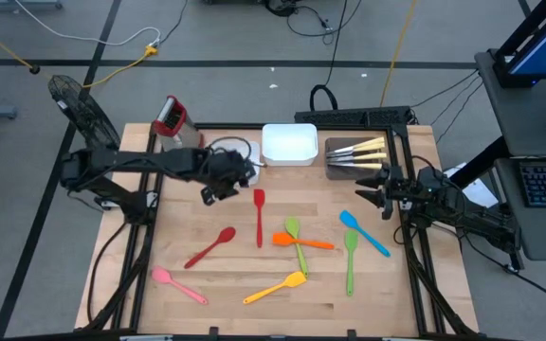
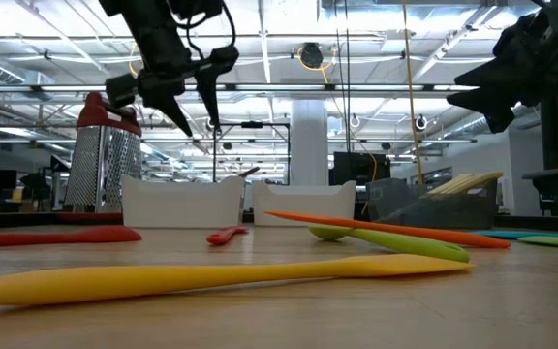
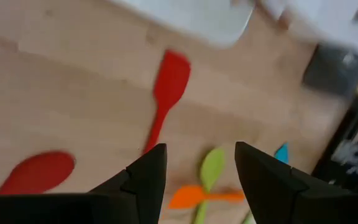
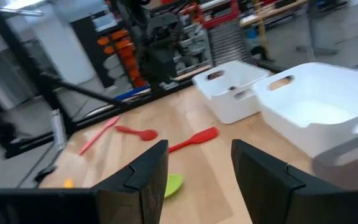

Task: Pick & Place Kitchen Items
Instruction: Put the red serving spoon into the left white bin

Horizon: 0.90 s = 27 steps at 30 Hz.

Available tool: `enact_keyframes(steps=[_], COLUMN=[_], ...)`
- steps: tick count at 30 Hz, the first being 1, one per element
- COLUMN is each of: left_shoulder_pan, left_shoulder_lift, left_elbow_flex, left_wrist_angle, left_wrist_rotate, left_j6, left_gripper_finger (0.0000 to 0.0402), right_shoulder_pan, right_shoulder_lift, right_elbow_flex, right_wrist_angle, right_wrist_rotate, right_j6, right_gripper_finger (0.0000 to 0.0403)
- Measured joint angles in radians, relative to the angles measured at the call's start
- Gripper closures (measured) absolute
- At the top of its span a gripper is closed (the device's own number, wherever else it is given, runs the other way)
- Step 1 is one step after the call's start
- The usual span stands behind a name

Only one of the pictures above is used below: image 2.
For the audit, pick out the yellow silicone spatula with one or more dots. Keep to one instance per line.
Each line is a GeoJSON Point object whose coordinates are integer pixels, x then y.
{"type": "Point", "coordinates": [163, 278]}

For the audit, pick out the grey translucent plastic bin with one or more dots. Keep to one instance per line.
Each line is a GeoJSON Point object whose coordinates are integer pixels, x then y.
{"type": "Point", "coordinates": [443, 213]}

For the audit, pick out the steel box grater red trim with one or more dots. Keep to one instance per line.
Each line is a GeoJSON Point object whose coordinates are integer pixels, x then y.
{"type": "Point", "coordinates": [104, 160]}

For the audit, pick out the dark grey desk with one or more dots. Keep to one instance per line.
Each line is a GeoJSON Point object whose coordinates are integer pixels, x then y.
{"type": "Point", "coordinates": [552, 179]}

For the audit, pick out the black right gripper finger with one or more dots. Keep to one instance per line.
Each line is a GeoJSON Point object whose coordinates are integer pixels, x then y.
{"type": "Point", "coordinates": [482, 89]}
{"type": "Point", "coordinates": [499, 118]}

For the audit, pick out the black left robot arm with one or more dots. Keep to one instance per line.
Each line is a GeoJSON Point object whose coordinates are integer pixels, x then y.
{"type": "Point", "coordinates": [158, 34]}

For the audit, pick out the red silicone spatula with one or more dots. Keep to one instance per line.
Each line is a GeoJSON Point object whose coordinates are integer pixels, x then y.
{"type": "Point", "coordinates": [218, 237]}

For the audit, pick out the red silicone spoon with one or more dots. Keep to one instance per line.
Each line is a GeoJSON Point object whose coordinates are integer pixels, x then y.
{"type": "Point", "coordinates": [104, 235]}

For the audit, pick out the green silicone spatula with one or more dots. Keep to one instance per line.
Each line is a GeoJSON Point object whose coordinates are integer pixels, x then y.
{"type": "Point", "coordinates": [555, 241]}

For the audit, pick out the white building column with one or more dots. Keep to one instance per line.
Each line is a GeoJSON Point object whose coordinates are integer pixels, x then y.
{"type": "Point", "coordinates": [308, 145]}

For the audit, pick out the white plastic bin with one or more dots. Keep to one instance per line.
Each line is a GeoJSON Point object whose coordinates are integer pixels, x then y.
{"type": "Point", "coordinates": [298, 208]}
{"type": "Point", "coordinates": [182, 208]}

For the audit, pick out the lime green silicone spoon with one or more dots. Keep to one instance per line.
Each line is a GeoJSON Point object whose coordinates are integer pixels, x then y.
{"type": "Point", "coordinates": [414, 246]}

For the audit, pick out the brown spoon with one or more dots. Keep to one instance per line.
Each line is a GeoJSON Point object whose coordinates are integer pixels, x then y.
{"type": "Point", "coordinates": [251, 171]}

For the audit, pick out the orange silicone spoon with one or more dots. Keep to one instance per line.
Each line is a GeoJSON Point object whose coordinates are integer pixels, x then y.
{"type": "Point", "coordinates": [429, 235]}

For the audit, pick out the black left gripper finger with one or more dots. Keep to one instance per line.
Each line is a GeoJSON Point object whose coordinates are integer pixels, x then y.
{"type": "Point", "coordinates": [210, 92]}
{"type": "Point", "coordinates": [175, 111]}

